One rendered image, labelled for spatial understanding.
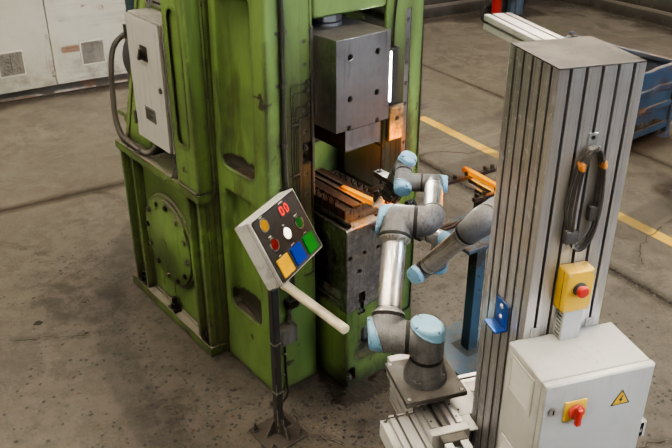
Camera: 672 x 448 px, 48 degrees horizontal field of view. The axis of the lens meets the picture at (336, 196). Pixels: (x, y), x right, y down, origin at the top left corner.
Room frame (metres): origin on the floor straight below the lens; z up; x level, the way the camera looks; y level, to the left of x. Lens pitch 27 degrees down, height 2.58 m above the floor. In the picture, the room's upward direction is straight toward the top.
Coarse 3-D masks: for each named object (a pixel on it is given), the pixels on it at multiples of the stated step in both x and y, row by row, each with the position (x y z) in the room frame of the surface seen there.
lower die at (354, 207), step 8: (320, 168) 3.47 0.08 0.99; (328, 176) 3.36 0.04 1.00; (336, 176) 3.38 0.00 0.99; (320, 184) 3.29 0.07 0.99; (328, 184) 3.28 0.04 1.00; (344, 184) 3.27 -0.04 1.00; (320, 192) 3.22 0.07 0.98; (328, 192) 3.20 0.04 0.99; (336, 192) 3.20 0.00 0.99; (344, 192) 3.18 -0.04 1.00; (368, 192) 3.20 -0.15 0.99; (320, 200) 3.17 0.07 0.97; (344, 200) 3.12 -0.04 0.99; (352, 200) 3.12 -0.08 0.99; (360, 200) 3.10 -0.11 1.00; (336, 208) 3.08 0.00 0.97; (344, 208) 3.06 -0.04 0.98; (352, 208) 3.06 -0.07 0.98; (360, 208) 3.09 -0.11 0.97; (368, 208) 3.12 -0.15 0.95; (376, 208) 3.15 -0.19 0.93; (344, 216) 3.03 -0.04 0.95; (352, 216) 3.06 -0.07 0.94; (360, 216) 3.09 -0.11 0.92
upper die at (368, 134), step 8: (320, 128) 3.16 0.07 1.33; (360, 128) 3.08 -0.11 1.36; (368, 128) 3.11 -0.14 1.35; (376, 128) 3.14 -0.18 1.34; (320, 136) 3.16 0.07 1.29; (328, 136) 3.12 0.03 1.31; (336, 136) 3.08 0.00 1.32; (344, 136) 3.03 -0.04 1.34; (352, 136) 3.06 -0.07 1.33; (360, 136) 3.08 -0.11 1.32; (368, 136) 3.11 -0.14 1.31; (376, 136) 3.14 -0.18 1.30; (336, 144) 3.08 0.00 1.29; (344, 144) 3.03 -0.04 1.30; (352, 144) 3.06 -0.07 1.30; (360, 144) 3.08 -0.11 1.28; (368, 144) 3.11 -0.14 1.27
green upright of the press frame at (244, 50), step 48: (240, 0) 3.18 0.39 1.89; (288, 0) 3.03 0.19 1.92; (240, 48) 3.19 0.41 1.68; (288, 48) 3.02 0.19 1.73; (240, 96) 3.20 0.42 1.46; (288, 96) 3.02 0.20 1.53; (240, 144) 3.21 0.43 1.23; (240, 192) 3.12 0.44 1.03; (240, 240) 3.25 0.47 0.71; (240, 288) 3.26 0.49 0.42; (240, 336) 3.19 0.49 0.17; (288, 384) 2.99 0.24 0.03
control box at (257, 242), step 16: (288, 192) 2.79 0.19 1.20; (272, 208) 2.66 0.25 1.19; (240, 224) 2.56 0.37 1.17; (256, 224) 2.54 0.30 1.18; (272, 224) 2.61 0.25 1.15; (288, 224) 2.68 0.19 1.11; (304, 224) 2.75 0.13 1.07; (256, 240) 2.50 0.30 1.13; (288, 240) 2.62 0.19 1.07; (256, 256) 2.50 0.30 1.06; (272, 256) 2.51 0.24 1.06; (272, 272) 2.47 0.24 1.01; (272, 288) 2.48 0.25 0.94
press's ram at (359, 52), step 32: (320, 32) 3.14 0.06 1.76; (352, 32) 3.14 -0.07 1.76; (384, 32) 3.16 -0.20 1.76; (320, 64) 3.08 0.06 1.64; (352, 64) 3.05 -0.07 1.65; (384, 64) 3.16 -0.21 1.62; (320, 96) 3.08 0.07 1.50; (352, 96) 3.05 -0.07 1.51; (384, 96) 3.17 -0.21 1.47; (352, 128) 3.05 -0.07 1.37
